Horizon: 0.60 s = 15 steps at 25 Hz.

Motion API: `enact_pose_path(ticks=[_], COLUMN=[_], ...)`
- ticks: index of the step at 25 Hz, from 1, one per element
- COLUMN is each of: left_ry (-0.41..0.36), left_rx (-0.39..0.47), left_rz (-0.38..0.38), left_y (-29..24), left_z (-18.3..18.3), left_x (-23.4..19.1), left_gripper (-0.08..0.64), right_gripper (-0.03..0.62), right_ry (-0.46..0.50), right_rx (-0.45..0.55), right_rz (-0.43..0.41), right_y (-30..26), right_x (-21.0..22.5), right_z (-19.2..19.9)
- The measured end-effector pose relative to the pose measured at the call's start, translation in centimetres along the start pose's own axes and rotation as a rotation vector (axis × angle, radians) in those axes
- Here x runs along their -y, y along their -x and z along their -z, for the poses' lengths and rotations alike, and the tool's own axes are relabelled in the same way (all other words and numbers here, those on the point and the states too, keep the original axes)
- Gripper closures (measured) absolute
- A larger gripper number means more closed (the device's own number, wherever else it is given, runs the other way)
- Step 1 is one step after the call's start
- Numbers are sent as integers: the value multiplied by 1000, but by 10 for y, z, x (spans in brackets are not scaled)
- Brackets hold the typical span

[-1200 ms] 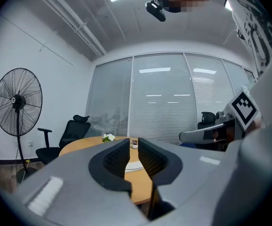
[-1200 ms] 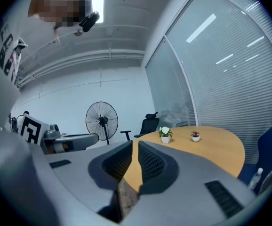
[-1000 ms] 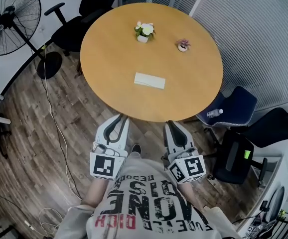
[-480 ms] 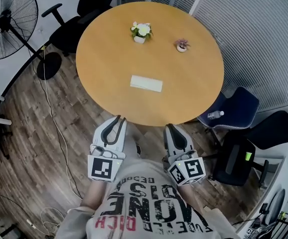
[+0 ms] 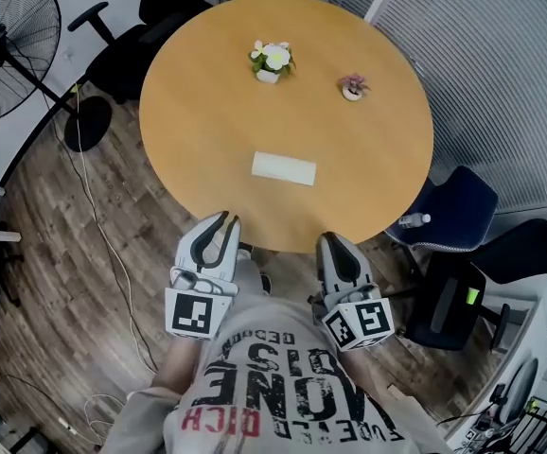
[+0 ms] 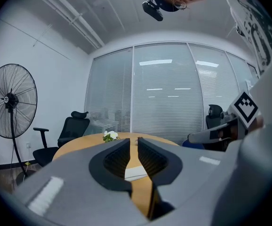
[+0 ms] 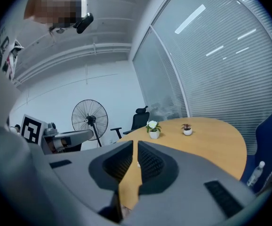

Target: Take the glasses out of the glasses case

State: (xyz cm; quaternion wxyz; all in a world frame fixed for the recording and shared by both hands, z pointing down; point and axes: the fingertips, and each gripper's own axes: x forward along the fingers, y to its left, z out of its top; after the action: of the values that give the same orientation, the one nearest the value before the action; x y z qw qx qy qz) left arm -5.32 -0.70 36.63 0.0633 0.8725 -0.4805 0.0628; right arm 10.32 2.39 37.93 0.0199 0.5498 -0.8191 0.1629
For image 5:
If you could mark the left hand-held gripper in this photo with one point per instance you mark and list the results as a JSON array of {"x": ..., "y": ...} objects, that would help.
[{"x": 188, "y": 312}]

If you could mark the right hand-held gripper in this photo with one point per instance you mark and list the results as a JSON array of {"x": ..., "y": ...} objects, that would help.
[{"x": 370, "y": 319}]

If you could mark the white glasses case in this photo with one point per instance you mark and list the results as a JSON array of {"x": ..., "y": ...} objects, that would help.
[{"x": 283, "y": 168}]

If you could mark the person's right forearm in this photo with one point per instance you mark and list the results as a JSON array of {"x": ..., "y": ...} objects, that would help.
[{"x": 355, "y": 367}]

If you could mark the person's left forearm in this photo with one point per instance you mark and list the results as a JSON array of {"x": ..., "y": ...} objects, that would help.
[{"x": 183, "y": 362}]

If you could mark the clear water bottle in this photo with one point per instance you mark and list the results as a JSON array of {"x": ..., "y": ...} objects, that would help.
[{"x": 413, "y": 220}]

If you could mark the black office chair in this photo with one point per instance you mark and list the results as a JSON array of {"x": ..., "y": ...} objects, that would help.
[
  {"x": 448, "y": 305},
  {"x": 127, "y": 59}
]

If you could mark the blue chair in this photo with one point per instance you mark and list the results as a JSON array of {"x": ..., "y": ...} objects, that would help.
[{"x": 458, "y": 211}]

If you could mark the green cup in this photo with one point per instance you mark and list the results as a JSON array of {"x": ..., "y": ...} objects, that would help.
[{"x": 472, "y": 296}]

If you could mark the grey printed shirt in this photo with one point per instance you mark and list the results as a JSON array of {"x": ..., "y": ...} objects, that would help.
[{"x": 278, "y": 395}]

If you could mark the small pink potted plant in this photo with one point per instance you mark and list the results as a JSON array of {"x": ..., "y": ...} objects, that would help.
[{"x": 353, "y": 88}]

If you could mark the white flower potted plant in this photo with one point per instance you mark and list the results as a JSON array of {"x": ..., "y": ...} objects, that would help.
[{"x": 273, "y": 62}]

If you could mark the white power strip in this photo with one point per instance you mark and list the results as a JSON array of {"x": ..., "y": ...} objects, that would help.
[{"x": 66, "y": 424}]

